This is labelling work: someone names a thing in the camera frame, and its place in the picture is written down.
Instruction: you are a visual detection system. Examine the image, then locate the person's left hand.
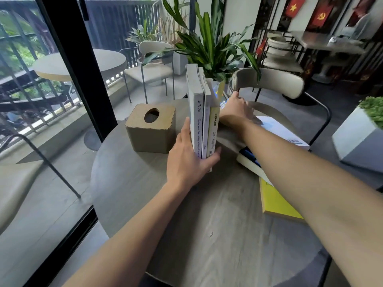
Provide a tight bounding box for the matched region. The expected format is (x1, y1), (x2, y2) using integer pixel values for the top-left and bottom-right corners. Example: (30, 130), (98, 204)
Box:
(166, 117), (222, 193)

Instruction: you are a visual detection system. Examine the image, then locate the person's right hand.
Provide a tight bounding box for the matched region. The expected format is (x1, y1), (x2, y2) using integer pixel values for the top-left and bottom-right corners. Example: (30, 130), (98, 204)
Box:
(220, 91), (264, 128)

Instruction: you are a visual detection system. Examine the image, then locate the small yellow-spine book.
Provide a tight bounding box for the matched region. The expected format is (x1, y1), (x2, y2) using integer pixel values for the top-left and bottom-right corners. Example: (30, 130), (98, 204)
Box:
(208, 106), (221, 173)

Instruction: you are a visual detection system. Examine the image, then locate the thin white book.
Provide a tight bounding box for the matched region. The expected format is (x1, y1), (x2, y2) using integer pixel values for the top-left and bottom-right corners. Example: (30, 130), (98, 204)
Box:
(198, 67), (212, 160)

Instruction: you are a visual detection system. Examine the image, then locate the large grey-white book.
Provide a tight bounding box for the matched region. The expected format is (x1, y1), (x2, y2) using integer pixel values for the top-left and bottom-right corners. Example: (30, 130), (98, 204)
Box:
(185, 63), (206, 159)

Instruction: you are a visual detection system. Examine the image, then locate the person's left forearm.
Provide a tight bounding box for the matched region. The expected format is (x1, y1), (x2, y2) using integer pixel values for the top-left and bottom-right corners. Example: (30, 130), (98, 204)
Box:
(63, 182), (195, 287)

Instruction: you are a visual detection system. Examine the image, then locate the person's right forearm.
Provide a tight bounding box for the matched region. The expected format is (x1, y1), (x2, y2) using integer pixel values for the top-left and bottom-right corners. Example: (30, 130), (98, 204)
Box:
(235, 119), (383, 287)

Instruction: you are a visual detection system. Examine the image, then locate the dark blue book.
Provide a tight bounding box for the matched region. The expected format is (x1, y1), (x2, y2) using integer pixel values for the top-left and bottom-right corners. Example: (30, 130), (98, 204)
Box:
(238, 146), (263, 169)

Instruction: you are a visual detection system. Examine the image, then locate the cream-edged thick book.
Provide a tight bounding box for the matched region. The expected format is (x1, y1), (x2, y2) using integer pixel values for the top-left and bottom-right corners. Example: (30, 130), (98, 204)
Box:
(236, 153), (274, 187)

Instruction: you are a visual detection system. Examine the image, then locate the beige chair with black legs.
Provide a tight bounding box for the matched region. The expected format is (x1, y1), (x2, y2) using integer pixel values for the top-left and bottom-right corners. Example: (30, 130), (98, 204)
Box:
(229, 67), (332, 147)
(0, 133), (82, 235)

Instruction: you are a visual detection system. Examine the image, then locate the large green leafy plant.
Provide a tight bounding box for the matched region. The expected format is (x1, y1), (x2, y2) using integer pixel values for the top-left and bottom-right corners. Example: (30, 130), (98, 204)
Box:
(143, 0), (262, 84)

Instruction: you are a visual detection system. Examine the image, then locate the white book with blue print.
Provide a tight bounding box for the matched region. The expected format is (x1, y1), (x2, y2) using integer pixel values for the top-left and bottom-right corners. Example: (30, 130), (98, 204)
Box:
(255, 116), (311, 151)

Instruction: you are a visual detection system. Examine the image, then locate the white balcony plant pot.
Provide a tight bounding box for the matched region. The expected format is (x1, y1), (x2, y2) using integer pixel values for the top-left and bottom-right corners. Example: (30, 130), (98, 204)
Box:
(172, 51), (189, 76)

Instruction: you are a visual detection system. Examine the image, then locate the beige wooden tissue box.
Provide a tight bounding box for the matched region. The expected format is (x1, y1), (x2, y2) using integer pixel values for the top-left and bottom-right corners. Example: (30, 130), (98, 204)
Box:
(125, 103), (177, 154)

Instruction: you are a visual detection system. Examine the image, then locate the yellow cover book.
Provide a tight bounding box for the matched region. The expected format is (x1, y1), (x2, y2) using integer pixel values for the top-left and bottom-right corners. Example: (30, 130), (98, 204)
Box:
(259, 176), (306, 223)

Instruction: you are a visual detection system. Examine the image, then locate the beige balcony chair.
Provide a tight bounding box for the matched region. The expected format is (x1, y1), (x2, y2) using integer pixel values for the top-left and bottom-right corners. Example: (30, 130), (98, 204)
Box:
(120, 41), (176, 104)

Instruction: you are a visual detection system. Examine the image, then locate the grey indoor table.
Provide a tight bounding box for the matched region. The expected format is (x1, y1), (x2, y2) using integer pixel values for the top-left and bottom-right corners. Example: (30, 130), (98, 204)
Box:
(290, 30), (367, 55)

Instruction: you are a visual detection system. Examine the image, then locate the red flag with yellow star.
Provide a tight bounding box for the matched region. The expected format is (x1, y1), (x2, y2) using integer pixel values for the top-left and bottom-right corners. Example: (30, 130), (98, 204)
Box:
(284, 0), (306, 18)

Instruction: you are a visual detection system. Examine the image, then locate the small green balcony plant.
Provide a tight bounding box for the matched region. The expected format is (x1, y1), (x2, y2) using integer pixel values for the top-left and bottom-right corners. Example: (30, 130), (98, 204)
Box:
(126, 20), (163, 46)

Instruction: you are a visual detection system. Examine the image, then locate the red flag with yellow emblem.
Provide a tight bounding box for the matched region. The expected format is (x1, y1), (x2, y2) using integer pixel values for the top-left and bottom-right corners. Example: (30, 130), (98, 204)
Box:
(308, 4), (334, 30)

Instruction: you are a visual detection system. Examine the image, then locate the white planter with green moss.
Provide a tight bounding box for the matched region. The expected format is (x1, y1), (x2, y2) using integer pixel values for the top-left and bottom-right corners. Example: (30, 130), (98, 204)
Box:
(332, 96), (383, 174)

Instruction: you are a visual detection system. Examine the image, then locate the round balcony table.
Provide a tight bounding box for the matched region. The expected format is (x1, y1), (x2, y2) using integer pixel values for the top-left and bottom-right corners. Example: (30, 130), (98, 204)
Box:
(31, 49), (127, 83)

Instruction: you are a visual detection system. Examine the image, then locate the black balcony railing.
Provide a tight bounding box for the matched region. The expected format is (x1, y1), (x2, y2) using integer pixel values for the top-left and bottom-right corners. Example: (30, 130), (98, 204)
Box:
(0, 0), (162, 144)

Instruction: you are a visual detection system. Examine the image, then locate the white chair with black frame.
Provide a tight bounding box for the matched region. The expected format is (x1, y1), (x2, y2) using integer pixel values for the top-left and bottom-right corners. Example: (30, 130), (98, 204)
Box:
(262, 30), (305, 74)

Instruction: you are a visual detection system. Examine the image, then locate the black sliding door frame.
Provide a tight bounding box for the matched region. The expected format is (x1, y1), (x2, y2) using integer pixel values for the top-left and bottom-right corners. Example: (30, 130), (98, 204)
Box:
(22, 0), (119, 287)

